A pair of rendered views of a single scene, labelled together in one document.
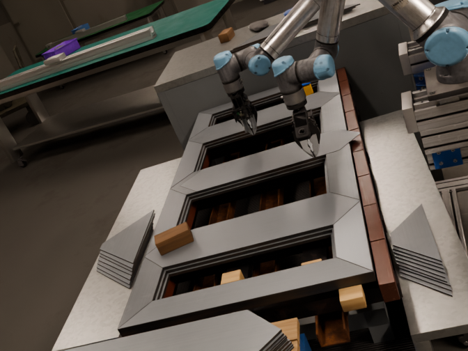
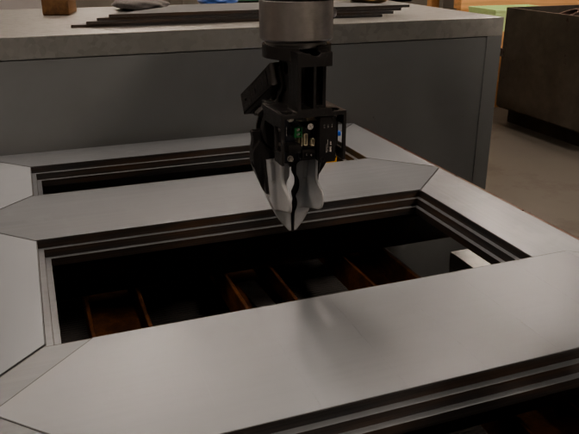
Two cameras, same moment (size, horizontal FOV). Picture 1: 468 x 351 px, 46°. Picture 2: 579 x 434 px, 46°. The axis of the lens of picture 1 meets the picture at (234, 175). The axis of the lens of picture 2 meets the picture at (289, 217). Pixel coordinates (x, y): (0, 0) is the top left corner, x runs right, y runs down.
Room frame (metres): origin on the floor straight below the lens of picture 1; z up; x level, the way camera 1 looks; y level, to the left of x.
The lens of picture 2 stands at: (1.54, 0.30, 1.20)
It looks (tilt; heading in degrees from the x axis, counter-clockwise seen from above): 22 degrees down; 323
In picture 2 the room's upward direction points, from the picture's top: straight up
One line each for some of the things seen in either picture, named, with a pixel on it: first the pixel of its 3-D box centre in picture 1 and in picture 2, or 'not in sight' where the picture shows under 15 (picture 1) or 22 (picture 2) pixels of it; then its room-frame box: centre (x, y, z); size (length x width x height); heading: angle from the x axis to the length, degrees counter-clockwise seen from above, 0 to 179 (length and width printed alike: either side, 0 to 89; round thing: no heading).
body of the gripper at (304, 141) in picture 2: (240, 104); (299, 102); (2.10, -0.14, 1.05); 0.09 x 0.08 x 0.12; 163
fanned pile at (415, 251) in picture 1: (415, 250); not in sight; (1.28, -0.40, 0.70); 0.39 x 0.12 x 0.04; 163
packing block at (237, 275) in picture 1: (232, 281); not in sight; (1.37, 0.13, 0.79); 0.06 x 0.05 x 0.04; 73
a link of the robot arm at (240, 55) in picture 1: (251, 58); not in sight; (2.09, -0.24, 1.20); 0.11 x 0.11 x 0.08; 2
